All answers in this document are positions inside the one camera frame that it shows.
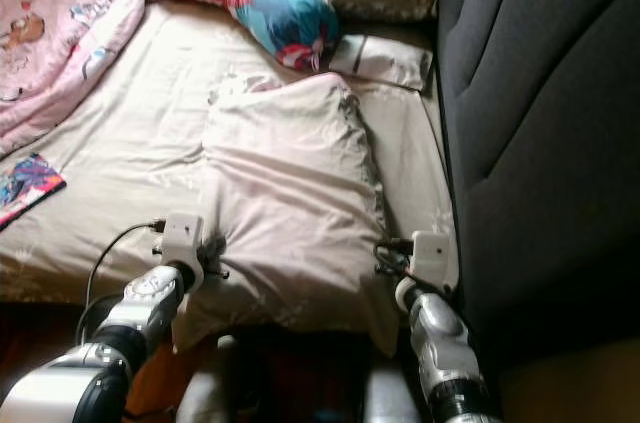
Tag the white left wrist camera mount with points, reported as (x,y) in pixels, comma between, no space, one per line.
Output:
(182,241)

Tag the bed with beige sheet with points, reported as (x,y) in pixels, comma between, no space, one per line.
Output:
(130,123)

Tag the small white pouch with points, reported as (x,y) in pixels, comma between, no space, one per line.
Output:
(390,61)

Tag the large pale pink pillow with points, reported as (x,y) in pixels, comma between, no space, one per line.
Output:
(295,203)

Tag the colourful comic book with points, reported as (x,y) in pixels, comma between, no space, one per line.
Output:
(28,188)

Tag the silver robot right leg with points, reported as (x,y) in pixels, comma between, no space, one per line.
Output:
(390,398)

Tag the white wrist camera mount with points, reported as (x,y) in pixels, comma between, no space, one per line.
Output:
(182,241)
(433,258)

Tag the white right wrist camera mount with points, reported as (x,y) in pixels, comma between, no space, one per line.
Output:
(433,258)

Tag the pink cartoon print blanket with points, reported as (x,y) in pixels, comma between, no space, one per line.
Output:
(50,43)

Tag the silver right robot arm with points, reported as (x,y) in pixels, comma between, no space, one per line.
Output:
(445,343)

